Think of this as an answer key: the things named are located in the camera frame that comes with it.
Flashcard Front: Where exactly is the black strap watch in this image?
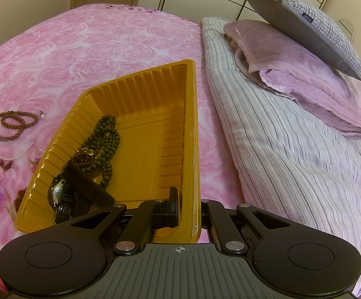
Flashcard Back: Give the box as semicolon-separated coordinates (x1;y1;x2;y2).
47;175;90;225

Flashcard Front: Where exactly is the round wall mirror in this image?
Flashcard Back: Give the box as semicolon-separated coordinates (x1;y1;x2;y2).
336;19;354;43

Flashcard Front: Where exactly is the orange plastic tray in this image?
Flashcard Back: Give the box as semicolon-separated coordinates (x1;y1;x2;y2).
15;60;201;244

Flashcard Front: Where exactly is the white pearl necklace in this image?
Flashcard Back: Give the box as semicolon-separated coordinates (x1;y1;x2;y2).
0;111;47;163

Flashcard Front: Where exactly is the dark bead necklace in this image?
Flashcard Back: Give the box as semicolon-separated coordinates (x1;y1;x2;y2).
82;114;121;190

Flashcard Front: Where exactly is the grey checked pillow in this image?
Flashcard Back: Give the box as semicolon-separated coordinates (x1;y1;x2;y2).
246;0;361;81

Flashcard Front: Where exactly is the brown bead necklace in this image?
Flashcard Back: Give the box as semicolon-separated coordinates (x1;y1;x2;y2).
0;109;40;143

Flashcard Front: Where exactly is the black rectangular case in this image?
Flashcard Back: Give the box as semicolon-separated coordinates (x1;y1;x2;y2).
61;161;115;208

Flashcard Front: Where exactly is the purple pillow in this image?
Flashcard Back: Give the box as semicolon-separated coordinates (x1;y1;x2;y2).
224;20;361;136

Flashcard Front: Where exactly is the pink floral blanket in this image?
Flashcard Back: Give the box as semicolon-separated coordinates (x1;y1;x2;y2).
0;4;243;292

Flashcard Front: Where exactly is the striped grey duvet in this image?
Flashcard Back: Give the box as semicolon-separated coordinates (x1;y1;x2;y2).
202;17;361;296

